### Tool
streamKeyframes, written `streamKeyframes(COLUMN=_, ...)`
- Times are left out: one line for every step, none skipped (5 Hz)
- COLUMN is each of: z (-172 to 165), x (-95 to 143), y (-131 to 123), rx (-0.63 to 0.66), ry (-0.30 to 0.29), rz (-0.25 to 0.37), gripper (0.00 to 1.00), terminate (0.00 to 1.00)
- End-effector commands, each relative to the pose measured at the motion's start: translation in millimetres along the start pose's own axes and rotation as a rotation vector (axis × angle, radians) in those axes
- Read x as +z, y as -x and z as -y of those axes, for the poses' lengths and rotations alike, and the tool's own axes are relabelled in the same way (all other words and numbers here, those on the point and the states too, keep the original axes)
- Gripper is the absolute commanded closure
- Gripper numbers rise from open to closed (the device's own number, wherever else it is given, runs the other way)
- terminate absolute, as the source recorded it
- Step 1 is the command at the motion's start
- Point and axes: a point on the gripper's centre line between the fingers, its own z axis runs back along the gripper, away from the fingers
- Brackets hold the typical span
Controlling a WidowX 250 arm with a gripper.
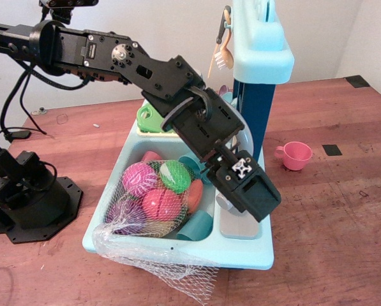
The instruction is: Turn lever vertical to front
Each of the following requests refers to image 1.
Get green toy fruit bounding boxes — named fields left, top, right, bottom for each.
left=159, top=160, right=191, bottom=194

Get white mesh net bag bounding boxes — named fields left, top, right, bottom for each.
left=93, top=156, right=218, bottom=305

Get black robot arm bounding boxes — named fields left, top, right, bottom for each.
left=0, top=20, right=281, bottom=221

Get pink cup in sink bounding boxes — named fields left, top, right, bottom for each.
left=141, top=150, right=163, bottom=164

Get orange toy carrot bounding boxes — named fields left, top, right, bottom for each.
left=188, top=179, right=204, bottom=214

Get overhead camera mount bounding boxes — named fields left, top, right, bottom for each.
left=39, top=0, right=99, bottom=25

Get teal toy cup back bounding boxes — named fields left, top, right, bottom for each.
left=179, top=154, right=203, bottom=179

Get purple toy fruit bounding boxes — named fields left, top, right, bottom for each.
left=105, top=201, right=147, bottom=235

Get black cable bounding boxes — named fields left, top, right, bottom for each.
left=0, top=62, right=86, bottom=143

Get beige toy brush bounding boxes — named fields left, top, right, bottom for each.
left=207, top=19, right=234, bottom=78

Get magenta toy fruit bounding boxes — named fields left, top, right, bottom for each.
left=122, top=162, right=158, bottom=198

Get pink toy fruit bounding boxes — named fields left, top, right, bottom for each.
left=142, top=188, right=181, bottom=221

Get green toy dish rack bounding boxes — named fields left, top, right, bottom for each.
left=136, top=103, right=177, bottom=137

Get pink toy cup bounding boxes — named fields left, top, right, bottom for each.
left=274, top=142, right=313, bottom=171

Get light blue toy sink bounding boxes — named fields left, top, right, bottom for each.
left=82, top=1, right=294, bottom=270

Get grey toy utensil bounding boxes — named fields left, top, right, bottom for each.
left=216, top=5, right=232, bottom=45

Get black tape patch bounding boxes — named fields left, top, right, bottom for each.
left=322, top=144, right=343, bottom=156

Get grey toy faucet lever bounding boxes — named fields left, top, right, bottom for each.
left=216, top=193, right=244, bottom=217

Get black tape corner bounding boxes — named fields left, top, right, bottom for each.
left=345, top=75, right=370, bottom=88

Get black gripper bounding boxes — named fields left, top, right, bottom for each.
left=160, top=87, right=281, bottom=222

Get teal toy cup front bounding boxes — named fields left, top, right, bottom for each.
left=176, top=210, right=213, bottom=241

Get teal toy cup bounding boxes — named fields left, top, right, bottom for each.
left=179, top=154, right=203, bottom=179
left=176, top=210, right=213, bottom=241

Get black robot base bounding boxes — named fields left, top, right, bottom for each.
left=0, top=147, right=83, bottom=244

